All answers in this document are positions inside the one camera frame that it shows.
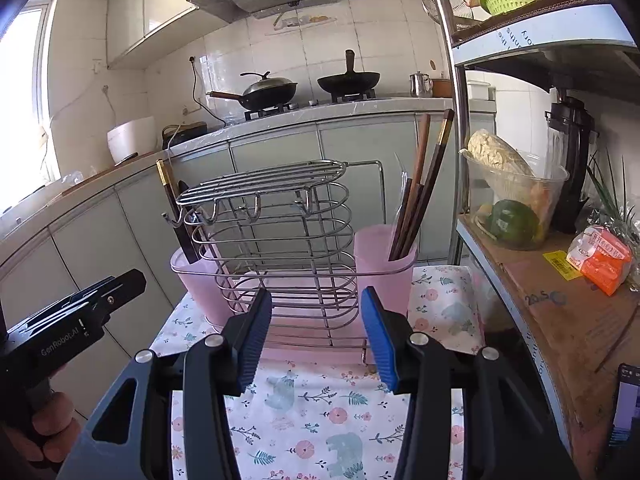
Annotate metal wire utensil rack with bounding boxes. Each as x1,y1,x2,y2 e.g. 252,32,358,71
161,159,383,361

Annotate black blender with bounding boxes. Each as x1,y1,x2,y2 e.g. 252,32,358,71
544,87,600,235

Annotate dark gold-banded chopstick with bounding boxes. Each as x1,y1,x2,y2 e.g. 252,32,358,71
156,159,201,265
402,108,456,261

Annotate bamboo chopstick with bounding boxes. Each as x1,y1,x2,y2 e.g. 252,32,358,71
400,184,425,261
389,177,413,261

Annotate glass wall shelf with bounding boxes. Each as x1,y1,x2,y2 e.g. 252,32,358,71
272,13,337,31

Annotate cardboard sheet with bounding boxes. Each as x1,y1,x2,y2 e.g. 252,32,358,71
465,215,640,456

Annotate window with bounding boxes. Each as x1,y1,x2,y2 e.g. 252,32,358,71
0,5,57,217

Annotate metal shelf unit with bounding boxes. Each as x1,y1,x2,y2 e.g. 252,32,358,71
420,0,640,480

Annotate steel kettle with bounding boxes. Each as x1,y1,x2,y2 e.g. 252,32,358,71
409,71,434,99

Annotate round pink plastic cup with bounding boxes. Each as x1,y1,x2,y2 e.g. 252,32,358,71
353,225,418,331

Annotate person's left hand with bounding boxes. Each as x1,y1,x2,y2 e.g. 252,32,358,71
30,391,82,467

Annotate grey kitchen base cabinets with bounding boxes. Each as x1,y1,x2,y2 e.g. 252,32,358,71
0,97,496,411

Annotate clear container of vegetables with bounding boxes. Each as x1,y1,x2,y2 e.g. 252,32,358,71
459,129,570,251

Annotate wall cabinets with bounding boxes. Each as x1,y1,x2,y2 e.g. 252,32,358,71
106,0,242,72

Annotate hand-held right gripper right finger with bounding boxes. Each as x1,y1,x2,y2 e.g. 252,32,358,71
360,286,581,480

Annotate floral printed tablecloth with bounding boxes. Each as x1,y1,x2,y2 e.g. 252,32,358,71
147,265,488,480

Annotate white container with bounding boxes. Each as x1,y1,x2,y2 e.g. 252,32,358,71
465,80,496,101

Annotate dark phone screen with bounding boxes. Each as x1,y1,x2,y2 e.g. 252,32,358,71
607,362,640,449

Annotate green leaves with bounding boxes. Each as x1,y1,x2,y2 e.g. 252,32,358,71
585,147,640,241

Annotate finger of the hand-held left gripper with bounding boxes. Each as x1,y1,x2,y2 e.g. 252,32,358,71
10,275,121,333
60,269,147,333

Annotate pink plastic drip tray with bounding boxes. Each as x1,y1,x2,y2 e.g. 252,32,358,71
205,270,381,363

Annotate wide pink plastic cup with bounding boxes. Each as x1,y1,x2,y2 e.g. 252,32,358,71
170,245,242,328

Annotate gas stove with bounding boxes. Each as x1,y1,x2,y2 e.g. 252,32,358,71
244,89,377,122

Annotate black power cable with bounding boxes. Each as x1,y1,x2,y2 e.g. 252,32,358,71
189,55,226,131

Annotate orange packet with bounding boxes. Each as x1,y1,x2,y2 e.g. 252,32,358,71
567,225,634,297

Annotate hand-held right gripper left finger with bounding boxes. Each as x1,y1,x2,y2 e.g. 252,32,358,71
65,287,273,480

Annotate brown wooden chopstick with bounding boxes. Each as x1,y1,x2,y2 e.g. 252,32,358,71
395,112,432,261

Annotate wire skimmer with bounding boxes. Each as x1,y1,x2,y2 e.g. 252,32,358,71
421,0,474,29

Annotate black wok with lid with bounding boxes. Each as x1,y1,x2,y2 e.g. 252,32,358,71
206,71,299,111

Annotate white rice cooker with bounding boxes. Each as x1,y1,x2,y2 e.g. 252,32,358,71
106,116,159,165

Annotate clear plastic spoon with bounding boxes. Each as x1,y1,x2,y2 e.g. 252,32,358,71
392,152,413,241

